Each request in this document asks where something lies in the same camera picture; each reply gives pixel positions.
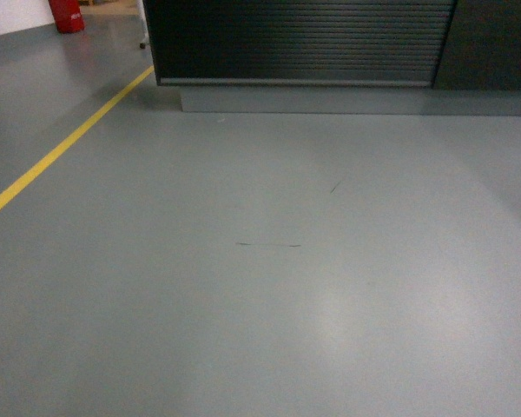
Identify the white wheeled stand leg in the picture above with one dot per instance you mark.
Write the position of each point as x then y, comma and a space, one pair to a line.
143, 20

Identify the red box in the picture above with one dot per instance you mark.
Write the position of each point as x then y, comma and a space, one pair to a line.
67, 16

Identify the black checkout counter cabinet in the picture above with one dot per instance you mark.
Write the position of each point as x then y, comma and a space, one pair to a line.
432, 58

